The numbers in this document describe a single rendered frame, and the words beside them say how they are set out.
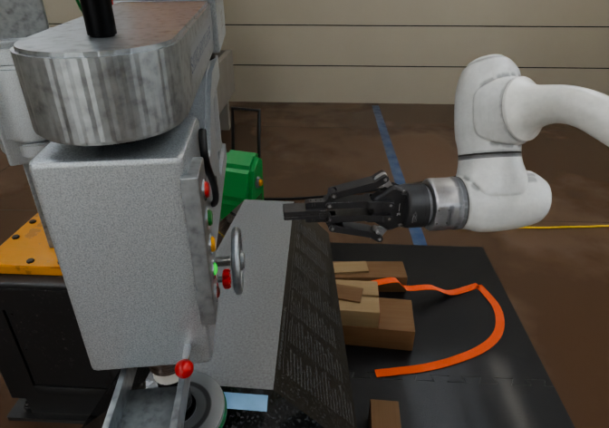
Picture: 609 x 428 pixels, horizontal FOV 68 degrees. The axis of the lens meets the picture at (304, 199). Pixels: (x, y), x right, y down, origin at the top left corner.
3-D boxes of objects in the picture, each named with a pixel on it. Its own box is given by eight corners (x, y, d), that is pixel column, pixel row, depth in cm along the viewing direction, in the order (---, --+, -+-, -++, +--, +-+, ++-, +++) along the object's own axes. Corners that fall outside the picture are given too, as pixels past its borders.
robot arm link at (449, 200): (462, 239, 76) (428, 242, 75) (442, 212, 84) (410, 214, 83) (472, 191, 71) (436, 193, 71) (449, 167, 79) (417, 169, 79)
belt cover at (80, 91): (147, 47, 145) (138, -10, 137) (227, 46, 147) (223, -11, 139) (3, 179, 61) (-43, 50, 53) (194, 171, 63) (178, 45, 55)
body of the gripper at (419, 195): (435, 192, 72) (378, 195, 71) (428, 238, 76) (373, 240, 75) (420, 172, 78) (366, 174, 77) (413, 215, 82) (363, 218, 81)
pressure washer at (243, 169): (233, 212, 358) (224, 104, 317) (275, 219, 349) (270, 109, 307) (211, 236, 329) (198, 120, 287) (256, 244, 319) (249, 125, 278)
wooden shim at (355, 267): (327, 275, 268) (327, 273, 267) (324, 265, 277) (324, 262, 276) (369, 272, 270) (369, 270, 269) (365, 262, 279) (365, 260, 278)
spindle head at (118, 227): (137, 267, 116) (99, 92, 94) (224, 261, 118) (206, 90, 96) (93, 384, 84) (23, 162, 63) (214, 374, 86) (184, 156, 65)
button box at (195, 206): (205, 296, 86) (186, 156, 72) (219, 295, 86) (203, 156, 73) (200, 325, 79) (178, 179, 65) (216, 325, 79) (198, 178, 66)
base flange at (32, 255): (-19, 273, 171) (-24, 263, 168) (52, 209, 214) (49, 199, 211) (109, 277, 168) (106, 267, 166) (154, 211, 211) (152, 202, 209)
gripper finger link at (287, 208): (326, 214, 74) (326, 210, 74) (284, 216, 73) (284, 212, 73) (323, 205, 77) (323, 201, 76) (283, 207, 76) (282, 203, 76)
